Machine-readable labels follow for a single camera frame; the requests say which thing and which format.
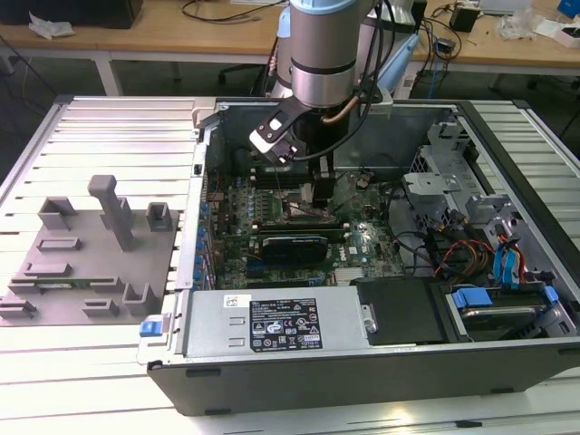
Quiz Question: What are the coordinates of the large black box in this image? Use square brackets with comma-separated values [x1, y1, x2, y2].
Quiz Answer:
[0, 0, 144, 28]

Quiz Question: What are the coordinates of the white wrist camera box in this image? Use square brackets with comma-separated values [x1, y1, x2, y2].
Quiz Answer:
[247, 108, 301, 165]

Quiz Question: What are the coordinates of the black RAM slot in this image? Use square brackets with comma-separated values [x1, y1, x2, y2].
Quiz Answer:
[252, 219, 349, 228]

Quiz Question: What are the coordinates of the small silver heatsink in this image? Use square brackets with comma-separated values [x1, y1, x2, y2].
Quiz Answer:
[333, 267, 364, 285]

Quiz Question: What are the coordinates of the hard disk in blue carrier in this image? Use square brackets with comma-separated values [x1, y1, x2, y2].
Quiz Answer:
[446, 284, 561, 343]

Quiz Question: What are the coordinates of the grey metal disk bay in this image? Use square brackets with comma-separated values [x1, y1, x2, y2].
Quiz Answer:
[401, 120, 527, 237]

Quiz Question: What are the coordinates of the white cardboard box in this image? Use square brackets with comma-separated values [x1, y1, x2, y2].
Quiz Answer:
[534, 20, 580, 49]

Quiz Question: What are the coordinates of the grey plastic parts rack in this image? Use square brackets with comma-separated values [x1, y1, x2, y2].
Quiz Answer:
[0, 174, 182, 327]

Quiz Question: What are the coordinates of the blue flat data wire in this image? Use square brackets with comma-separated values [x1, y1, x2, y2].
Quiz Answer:
[491, 242, 511, 286]
[507, 239, 527, 286]

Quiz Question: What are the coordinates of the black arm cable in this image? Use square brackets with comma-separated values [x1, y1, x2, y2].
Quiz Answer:
[292, 0, 395, 162]

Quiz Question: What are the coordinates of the metal CPU socket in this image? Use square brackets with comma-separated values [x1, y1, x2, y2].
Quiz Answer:
[281, 188, 337, 224]

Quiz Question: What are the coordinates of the black graphics card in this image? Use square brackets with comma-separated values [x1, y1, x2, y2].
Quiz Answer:
[258, 234, 328, 264]

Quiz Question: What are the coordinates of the black plastic cover panel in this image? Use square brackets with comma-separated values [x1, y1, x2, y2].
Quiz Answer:
[351, 276, 448, 348]

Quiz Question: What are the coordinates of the green motherboard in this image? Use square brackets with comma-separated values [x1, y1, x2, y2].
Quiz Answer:
[201, 135, 409, 291]

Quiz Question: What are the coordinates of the crumpled white wrapping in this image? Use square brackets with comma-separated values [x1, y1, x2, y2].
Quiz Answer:
[27, 12, 76, 38]

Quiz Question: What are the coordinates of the grey power supply with label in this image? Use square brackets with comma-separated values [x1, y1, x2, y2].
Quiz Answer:
[183, 289, 380, 357]

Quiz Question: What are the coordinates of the small black box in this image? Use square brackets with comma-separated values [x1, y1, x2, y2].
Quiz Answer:
[449, 6, 480, 34]

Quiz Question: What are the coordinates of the black office chair base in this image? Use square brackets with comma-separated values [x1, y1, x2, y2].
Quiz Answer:
[217, 63, 271, 99]

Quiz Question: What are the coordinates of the black grey PC case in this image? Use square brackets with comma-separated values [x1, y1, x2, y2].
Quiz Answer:
[135, 97, 580, 418]

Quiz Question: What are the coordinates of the red yellow black wire bundle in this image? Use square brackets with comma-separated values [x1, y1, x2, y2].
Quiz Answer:
[432, 237, 495, 277]

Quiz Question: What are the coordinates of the clear plastic bag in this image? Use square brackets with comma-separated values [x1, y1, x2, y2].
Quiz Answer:
[493, 8, 545, 40]

